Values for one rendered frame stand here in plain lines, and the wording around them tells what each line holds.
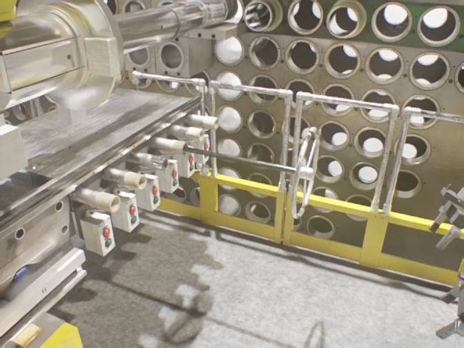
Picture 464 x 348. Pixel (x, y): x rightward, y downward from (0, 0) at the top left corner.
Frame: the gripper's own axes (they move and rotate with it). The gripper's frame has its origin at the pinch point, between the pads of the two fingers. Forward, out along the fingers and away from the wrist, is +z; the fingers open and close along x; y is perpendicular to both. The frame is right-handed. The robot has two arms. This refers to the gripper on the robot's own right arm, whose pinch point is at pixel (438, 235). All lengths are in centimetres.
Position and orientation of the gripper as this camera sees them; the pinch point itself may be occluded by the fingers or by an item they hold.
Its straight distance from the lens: 168.1
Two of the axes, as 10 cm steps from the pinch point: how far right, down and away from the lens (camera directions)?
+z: -4.2, 8.1, 4.0
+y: 8.8, 4.8, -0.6
